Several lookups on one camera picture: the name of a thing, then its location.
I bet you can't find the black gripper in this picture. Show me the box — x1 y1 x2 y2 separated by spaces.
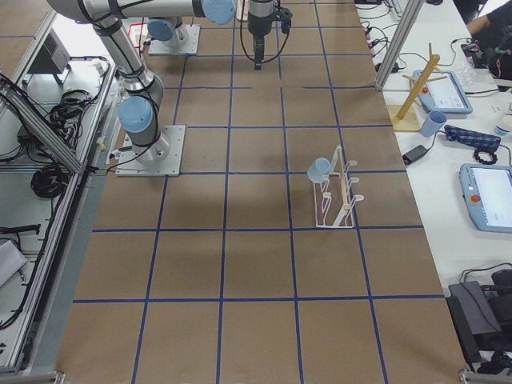
247 0 276 70

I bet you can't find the light blue ikea cup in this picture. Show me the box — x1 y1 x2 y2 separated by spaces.
307 158 330 184

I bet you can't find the blue cup on side table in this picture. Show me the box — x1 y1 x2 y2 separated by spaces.
420 110 447 138

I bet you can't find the wooden mug tree stand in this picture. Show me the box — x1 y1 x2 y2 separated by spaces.
386 44 447 132

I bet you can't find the black power adapter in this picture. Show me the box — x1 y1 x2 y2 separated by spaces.
402 145 429 166

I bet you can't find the upper blue teach pendant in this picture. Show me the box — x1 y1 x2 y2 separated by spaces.
418 70 473 114

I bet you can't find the blue teach pendant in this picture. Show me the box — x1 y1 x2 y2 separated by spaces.
458 163 511 234
418 70 473 114

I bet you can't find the blue plaid pencil case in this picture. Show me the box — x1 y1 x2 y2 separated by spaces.
444 125 501 153

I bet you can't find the lower blue teach pendant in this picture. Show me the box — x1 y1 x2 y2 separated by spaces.
458 163 511 234

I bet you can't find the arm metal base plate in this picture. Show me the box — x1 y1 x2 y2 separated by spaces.
148 20 200 56
115 125 186 177

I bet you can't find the aluminium frame post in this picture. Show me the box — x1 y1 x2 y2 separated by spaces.
374 0 425 91

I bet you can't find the white wire cup rack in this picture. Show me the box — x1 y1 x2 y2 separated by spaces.
313 145 364 229

